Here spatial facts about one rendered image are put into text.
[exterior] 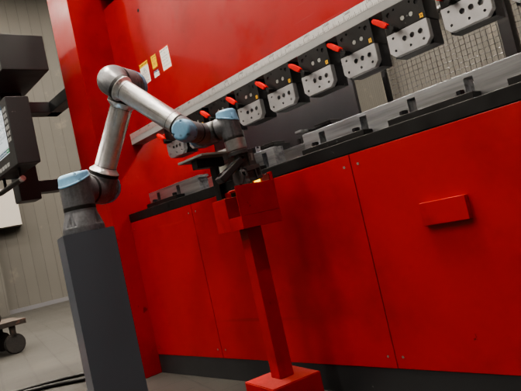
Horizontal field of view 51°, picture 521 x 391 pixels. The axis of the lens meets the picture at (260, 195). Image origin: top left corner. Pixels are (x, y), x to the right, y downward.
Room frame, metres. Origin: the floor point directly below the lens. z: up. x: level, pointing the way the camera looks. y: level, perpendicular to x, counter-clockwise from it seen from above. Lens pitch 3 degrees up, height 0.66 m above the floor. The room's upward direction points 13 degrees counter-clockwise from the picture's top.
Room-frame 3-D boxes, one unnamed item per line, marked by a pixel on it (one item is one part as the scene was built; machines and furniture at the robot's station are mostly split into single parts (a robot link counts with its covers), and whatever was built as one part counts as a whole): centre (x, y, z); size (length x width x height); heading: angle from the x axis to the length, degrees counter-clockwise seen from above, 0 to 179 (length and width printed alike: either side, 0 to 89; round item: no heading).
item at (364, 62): (1.90, -0.47, 1.18); 0.15 x 0.09 x 0.17; 42
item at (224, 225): (1.98, 0.06, 0.75); 0.20 x 0.16 x 0.18; 31
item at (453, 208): (1.61, -0.52, 0.59); 0.15 x 0.02 x 0.07; 42
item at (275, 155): (2.43, 0.01, 0.92); 0.39 x 0.06 x 0.10; 42
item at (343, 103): (2.99, -0.17, 1.12); 1.13 x 0.02 x 0.44; 42
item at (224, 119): (1.93, 0.06, 1.03); 0.09 x 0.08 x 0.11; 69
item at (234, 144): (1.93, 0.05, 0.95); 0.08 x 0.08 x 0.05
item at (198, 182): (2.88, 0.42, 0.92); 0.50 x 0.06 x 0.10; 42
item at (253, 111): (2.34, -0.06, 1.18); 0.15 x 0.09 x 0.17; 42
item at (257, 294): (1.98, 0.06, 0.39); 0.06 x 0.06 x 0.54; 31
